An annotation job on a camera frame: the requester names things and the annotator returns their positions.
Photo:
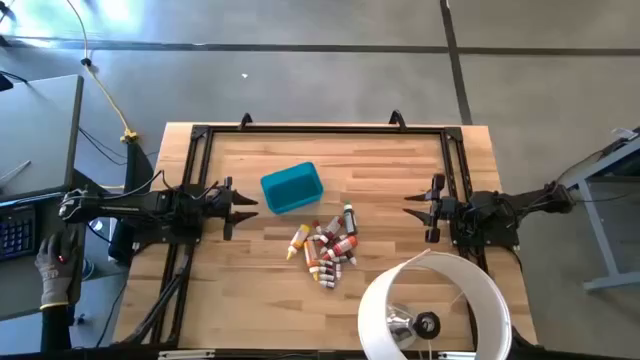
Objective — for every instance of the large yellow colouring bottle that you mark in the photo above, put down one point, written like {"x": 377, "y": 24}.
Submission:
{"x": 300, "y": 239}

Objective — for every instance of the dark grey keyboard desk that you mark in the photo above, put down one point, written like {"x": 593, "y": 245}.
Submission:
{"x": 30, "y": 290}

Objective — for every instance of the grey desk top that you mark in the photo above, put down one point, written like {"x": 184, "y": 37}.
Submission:
{"x": 35, "y": 130}

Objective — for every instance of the person's forearm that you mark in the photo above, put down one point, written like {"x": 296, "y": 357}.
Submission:
{"x": 55, "y": 327}

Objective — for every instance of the chrome lamp base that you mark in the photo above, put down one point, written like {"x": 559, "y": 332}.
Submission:
{"x": 397, "y": 327}

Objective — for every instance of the large orange colouring bottle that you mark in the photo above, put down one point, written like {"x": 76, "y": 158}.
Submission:
{"x": 310, "y": 252}

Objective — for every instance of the grey stick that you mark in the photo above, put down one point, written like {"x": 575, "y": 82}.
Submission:
{"x": 15, "y": 171}

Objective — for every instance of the black stand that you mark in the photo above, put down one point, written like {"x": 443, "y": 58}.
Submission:
{"x": 137, "y": 167}

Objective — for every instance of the small brown colouring bottle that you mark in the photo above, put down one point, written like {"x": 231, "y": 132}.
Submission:
{"x": 351, "y": 258}

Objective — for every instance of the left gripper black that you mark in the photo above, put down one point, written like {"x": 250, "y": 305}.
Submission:
{"x": 220, "y": 205}

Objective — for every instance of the small blue colouring bottle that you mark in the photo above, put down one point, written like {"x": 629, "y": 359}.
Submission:
{"x": 327, "y": 284}

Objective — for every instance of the black frame hook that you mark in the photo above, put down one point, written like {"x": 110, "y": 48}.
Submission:
{"x": 397, "y": 119}
{"x": 245, "y": 120}

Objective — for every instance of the white tag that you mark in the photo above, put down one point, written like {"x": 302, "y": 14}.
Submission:
{"x": 622, "y": 132}

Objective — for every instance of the white round lampshade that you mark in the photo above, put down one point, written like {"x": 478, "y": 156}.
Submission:
{"x": 480, "y": 285}

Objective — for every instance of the small fruit green colouring bottle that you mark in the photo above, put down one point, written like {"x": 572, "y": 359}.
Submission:
{"x": 341, "y": 259}

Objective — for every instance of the black keyboard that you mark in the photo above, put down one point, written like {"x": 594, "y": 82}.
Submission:
{"x": 17, "y": 232}

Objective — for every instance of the teal plastic bin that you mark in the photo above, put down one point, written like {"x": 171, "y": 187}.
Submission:
{"x": 292, "y": 187}

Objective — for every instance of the black aluminium table frame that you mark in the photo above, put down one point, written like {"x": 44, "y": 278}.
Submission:
{"x": 325, "y": 130}

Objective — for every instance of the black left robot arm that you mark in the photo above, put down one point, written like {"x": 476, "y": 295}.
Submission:
{"x": 135, "y": 202}

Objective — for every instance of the large green colouring bottle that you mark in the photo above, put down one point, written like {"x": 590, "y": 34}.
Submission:
{"x": 349, "y": 220}

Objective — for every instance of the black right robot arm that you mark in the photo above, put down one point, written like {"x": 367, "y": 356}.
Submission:
{"x": 525, "y": 200}

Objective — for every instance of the person's gloved hand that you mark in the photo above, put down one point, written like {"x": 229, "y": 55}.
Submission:
{"x": 52, "y": 277}

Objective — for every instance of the small dark green colouring bottle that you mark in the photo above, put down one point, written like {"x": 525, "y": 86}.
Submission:
{"x": 315, "y": 238}

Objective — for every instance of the small maroon colouring bottle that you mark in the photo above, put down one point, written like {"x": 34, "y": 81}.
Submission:
{"x": 325, "y": 248}

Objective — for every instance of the silver metal bar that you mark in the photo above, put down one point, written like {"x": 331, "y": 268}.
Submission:
{"x": 185, "y": 354}
{"x": 457, "y": 355}

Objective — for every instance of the small white round object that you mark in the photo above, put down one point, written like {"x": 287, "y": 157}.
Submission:
{"x": 95, "y": 225}

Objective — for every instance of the black diagonal support strut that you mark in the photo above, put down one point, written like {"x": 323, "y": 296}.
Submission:
{"x": 160, "y": 302}

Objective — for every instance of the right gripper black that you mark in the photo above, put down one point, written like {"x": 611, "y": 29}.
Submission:
{"x": 445, "y": 207}

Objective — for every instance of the grey metal table frame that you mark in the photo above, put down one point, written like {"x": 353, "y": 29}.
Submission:
{"x": 598, "y": 235}

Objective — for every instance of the black computer mouse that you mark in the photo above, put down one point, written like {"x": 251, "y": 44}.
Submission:
{"x": 61, "y": 258}

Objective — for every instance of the large maroon colouring bottle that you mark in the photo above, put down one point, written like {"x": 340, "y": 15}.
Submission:
{"x": 332, "y": 227}

